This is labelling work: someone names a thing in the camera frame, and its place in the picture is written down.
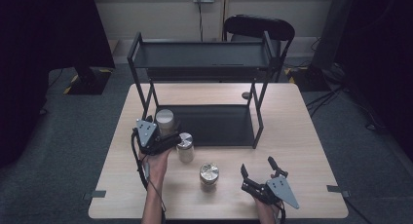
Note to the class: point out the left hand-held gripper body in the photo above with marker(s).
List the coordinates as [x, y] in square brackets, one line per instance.
[146, 133]

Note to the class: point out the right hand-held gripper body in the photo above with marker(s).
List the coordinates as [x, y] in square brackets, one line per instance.
[281, 188]

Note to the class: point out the white-lid glass jar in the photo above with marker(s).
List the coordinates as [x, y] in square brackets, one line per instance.
[165, 118]

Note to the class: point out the silver-lid jar of white powder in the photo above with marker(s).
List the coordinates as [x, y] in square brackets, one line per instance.
[185, 147]

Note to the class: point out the film-wrapped lid jar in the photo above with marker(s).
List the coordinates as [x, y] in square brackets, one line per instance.
[209, 173]

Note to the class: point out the black metal two-tier rack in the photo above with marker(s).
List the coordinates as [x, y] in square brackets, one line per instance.
[214, 123]

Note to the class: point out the person's right hand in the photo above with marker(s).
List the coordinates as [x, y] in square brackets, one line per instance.
[268, 214]

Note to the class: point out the person's left hand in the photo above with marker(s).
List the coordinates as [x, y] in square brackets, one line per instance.
[156, 167]

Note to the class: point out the grey tape strip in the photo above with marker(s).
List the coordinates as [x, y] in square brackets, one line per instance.
[94, 194]
[337, 190]

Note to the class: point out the black stand base, yellow tape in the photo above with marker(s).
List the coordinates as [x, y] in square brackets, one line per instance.
[87, 82]

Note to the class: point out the small black round knob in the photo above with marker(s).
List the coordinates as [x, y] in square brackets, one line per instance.
[246, 95]

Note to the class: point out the dark curtain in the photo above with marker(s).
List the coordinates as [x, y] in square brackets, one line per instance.
[39, 55]
[383, 55]

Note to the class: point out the black chair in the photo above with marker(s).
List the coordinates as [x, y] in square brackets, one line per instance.
[259, 26]

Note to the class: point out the grey upright stand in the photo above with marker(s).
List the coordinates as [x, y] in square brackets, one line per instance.
[331, 39]

